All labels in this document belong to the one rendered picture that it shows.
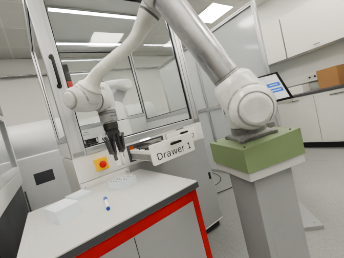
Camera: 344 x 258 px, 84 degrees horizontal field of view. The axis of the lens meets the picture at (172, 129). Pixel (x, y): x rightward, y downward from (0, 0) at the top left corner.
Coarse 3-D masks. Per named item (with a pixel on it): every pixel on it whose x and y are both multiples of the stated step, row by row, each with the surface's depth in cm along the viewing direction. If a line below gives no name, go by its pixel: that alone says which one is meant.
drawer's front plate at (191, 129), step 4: (184, 128) 152; (188, 128) 155; (192, 128) 157; (176, 132) 148; (180, 132) 150; (188, 132) 154; (192, 132) 157; (168, 136) 143; (172, 136) 145; (176, 136) 147; (196, 136) 158
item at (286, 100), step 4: (276, 72) 160; (260, 76) 163; (264, 76) 161; (280, 80) 154; (284, 84) 151; (288, 92) 146; (292, 96) 143; (276, 100) 145; (280, 100) 144; (284, 100) 144; (288, 100) 144; (292, 100) 145; (280, 104) 148; (224, 112) 153; (224, 116) 154
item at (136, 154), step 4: (132, 152) 125; (136, 152) 119; (140, 152) 114; (144, 152) 110; (148, 152) 105; (132, 156) 126; (136, 156) 120; (140, 156) 115; (144, 156) 110; (148, 156) 106; (144, 160) 112; (148, 160) 107
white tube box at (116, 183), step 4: (120, 176) 105; (128, 176) 101; (112, 180) 101; (116, 180) 99; (120, 180) 97; (124, 180) 95; (128, 180) 95; (132, 180) 97; (136, 180) 99; (112, 184) 98; (116, 184) 96; (120, 184) 94; (124, 184) 93; (128, 184) 95; (132, 184) 97; (112, 188) 98; (116, 188) 96; (120, 188) 95; (124, 188) 93
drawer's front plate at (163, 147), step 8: (184, 136) 111; (152, 144) 101; (160, 144) 102; (168, 144) 105; (176, 144) 108; (184, 144) 111; (192, 144) 114; (152, 152) 99; (160, 152) 101; (168, 152) 104; (184, 152) 110; (152, 160) 100; (160, 160) 101; (168, 160) 104
